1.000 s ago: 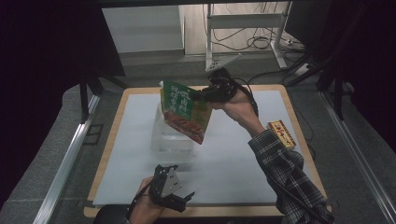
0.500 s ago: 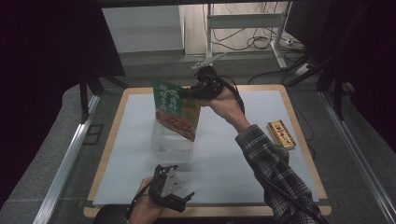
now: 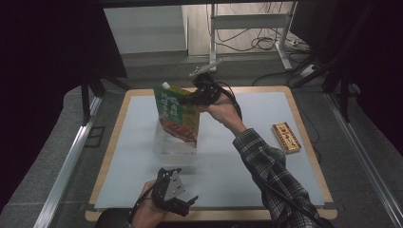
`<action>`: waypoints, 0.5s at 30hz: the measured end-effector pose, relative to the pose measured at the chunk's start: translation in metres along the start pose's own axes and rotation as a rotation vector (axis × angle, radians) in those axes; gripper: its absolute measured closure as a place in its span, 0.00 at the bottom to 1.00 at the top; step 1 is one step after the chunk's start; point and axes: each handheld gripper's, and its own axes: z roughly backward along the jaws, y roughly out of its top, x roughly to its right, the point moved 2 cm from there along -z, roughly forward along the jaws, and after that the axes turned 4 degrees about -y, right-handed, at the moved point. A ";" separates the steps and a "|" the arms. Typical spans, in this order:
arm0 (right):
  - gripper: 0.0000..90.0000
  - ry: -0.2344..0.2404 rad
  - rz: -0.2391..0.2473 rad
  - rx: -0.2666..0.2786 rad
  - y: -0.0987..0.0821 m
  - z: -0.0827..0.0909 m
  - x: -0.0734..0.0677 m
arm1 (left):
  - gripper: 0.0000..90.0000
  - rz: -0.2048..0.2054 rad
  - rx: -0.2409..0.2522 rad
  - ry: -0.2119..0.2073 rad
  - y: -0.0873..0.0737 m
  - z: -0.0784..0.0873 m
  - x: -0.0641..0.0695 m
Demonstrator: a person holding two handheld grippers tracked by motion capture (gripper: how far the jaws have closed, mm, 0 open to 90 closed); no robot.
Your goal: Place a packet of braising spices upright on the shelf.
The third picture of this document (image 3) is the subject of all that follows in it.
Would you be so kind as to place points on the white power strip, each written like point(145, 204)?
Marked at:
point(308, 71)

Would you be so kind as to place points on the aluminium floor rail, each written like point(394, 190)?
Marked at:
point(68, 164)
point(367, 161)

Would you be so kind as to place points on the person's left hand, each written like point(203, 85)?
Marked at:
point(147, 210)

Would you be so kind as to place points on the green and red sauce pouch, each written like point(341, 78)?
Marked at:
point(176, 117)

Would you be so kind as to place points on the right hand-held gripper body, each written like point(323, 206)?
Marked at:
point(207, 90)

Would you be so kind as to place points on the small black floor frame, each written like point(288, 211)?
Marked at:
point(94, 136)

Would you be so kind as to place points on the yellow and red flat box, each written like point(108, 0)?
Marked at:
point(286, 138)

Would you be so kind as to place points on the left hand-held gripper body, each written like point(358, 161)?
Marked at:
point(168, 190)

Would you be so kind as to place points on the clear plastic container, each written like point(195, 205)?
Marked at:
point(176, 152)

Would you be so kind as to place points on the white wall panel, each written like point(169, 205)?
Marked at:
point(144, 30)

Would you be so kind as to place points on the white metal desk frame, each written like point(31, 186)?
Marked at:
point(248, 21)

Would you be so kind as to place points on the person's right hand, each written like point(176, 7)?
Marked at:
point(226, 112)

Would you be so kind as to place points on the white table mat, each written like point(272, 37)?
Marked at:
point(221, 177)

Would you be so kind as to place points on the black metal stand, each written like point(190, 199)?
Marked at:
point(343, 91)
point(92, 85)

